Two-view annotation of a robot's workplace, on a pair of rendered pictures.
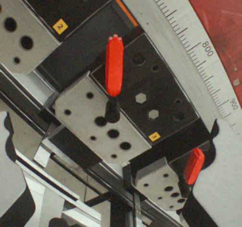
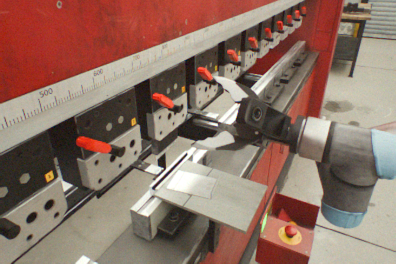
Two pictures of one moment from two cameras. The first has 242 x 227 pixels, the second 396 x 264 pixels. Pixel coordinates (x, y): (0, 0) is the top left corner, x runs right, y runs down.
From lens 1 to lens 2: 51 cm
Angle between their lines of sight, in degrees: 36
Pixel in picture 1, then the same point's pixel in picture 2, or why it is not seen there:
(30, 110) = not seen: hidden behind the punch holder
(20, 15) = (122, 142)
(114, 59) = (165, 100)
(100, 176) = not seen: hidden behind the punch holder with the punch
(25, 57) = (137, 147)
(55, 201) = (188, 165)
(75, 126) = (166, 131)
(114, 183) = not seen: hidden behind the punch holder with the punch
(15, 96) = (80, 194)
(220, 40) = (164, 37)
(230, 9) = (156, 25)
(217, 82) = (177, 45)
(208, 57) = (167, 47)
